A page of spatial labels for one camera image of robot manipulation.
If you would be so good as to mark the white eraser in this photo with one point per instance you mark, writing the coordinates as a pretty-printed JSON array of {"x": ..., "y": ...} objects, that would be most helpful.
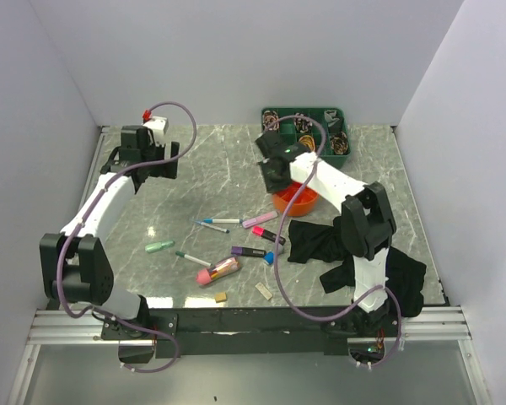
[{"x": 264, "y": 291}]

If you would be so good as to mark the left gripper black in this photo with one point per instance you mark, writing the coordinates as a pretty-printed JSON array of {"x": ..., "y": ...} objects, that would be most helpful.
[{"x": 168, "y": 171}]

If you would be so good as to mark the green cap white pen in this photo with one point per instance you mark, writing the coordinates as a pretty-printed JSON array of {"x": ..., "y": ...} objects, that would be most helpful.
[{"x": 193, "y": 259}]

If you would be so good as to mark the orange round organizer container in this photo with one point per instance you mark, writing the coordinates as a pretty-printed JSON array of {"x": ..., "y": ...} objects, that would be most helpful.
[{"x": 303, "y": 205}]

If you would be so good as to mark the clear pencil case pink cap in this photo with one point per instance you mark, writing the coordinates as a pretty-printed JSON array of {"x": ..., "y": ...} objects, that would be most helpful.
[{"x": 222, "y": 268}]

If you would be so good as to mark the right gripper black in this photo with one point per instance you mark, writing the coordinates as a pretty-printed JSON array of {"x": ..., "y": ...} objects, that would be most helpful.
[{"x": 273, "y": 187}]

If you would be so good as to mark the lilac highlighter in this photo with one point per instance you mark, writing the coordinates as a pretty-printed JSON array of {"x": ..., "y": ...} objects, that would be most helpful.
[{"x": 260, "y": 219}]

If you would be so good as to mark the purple cap black highlighter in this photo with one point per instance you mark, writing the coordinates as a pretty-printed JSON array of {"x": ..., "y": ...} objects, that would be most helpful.
[{"x": 247, "y": 252}]

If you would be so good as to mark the pink cap black highlighter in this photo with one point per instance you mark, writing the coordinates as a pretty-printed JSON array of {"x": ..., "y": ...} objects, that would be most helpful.
[{"x": 268, "y": 235}]

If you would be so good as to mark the blue white pen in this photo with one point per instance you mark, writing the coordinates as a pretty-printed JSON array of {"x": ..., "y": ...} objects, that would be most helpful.
[{"x": 222, "y": 221}]

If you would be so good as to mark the green compartment tray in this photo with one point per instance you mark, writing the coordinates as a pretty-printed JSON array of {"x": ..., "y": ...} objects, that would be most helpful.
[{"x": 337, "y": 147}]

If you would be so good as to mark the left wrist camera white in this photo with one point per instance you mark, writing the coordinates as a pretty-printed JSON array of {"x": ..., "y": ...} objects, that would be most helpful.
[{"x": 157, "y": 124}]

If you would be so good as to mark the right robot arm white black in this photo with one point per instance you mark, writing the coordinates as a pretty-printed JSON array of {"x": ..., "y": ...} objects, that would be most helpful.
[{"x": 368, "y": 223}]

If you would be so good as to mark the mint green correction tube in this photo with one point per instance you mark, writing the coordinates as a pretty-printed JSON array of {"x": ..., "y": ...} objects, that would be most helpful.
[{"x": 159, "y": 246}]

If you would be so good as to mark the black cloth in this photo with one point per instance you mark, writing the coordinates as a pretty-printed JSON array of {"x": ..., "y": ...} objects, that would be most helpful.
[{"x": 324, "y": 242}]

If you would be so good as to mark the thin blue tipped pen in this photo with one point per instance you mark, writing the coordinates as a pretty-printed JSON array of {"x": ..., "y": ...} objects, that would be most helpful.
[{"x": 212, "y": 227}]

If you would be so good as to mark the aluminium rail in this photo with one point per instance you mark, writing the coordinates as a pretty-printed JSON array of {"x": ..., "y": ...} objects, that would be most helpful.
[{"x": 58, "y": 328}]

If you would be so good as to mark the small tan eraser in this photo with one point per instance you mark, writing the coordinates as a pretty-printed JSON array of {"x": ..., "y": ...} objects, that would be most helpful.
[{"x": 220, "y": 297}]

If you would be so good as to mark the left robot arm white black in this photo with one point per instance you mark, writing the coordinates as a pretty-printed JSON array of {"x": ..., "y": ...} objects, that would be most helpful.
[{"x": 73, "y": 262}]

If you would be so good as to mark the black base beam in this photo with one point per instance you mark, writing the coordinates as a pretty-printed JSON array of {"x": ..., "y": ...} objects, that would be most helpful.
[{"x": 267, "y": 330}]

